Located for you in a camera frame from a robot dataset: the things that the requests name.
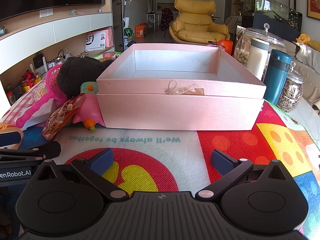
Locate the watermelon ball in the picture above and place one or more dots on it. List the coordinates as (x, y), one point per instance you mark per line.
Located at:
(127, 32)

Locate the yellow bread packet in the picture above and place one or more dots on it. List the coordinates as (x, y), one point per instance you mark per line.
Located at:
(40, 93)

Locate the red snack packet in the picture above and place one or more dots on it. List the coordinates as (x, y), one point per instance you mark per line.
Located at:
(60, 117)

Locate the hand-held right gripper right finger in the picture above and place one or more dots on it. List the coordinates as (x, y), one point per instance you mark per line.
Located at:
(222, 161)

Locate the glass fish tank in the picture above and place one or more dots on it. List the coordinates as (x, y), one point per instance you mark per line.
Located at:
(275, 17)

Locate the pink toy scoop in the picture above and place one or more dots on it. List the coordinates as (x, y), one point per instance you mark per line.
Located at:
(27, 116)

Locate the white wooden wall shelf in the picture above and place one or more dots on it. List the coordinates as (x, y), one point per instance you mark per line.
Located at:
(70, 25)

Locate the pink pig toy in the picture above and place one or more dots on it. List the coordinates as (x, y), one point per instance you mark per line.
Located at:
(90, 110)

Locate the white thermos cup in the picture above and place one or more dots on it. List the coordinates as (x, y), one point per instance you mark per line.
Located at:
(256, 57)

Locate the yellow duck plush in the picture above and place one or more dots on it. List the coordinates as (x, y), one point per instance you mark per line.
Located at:
(303, 38)

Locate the yellow leather armchair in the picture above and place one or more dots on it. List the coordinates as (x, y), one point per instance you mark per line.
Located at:
(195, 17)

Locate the small orange toy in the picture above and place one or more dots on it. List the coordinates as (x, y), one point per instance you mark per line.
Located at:
(89, 124)

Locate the glass jar of sunflower seeds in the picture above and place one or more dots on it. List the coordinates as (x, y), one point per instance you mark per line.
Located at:
(290, 95)

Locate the colourful printed play mat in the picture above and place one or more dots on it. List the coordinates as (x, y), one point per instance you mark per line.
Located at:
(155, 152)

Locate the white flat packet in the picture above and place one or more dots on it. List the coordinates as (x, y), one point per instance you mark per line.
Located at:
(42, 111)

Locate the pink paper bag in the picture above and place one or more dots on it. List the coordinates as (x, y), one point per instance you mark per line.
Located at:
(109, 37)

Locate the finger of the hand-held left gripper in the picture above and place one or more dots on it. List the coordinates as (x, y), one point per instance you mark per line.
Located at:
(47, 150)
(10, 138)

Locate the large glass jar with lid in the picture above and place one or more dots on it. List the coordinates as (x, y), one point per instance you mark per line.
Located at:
(241, 52)

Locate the pink gift box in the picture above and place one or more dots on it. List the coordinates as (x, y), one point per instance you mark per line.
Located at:
(180, 110)

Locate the black plush toy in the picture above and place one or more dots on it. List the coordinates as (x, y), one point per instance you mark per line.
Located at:
(77, 75)

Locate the orange cup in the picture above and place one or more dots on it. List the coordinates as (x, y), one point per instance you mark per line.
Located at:
(226, 46)

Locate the teal thermos bottle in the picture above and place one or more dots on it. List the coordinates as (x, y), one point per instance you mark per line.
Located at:
(275, 80)

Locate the orange cardboard box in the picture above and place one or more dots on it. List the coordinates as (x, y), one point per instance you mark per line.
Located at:
(140, 32)

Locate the white stick vacuum cleaner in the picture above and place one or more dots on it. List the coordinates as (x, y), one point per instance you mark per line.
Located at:
(126, 21)

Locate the dark polka dot cloth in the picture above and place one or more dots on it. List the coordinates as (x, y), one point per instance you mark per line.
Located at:
(166, 18)

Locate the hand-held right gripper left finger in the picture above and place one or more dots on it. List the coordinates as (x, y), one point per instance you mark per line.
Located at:
(101, 161)

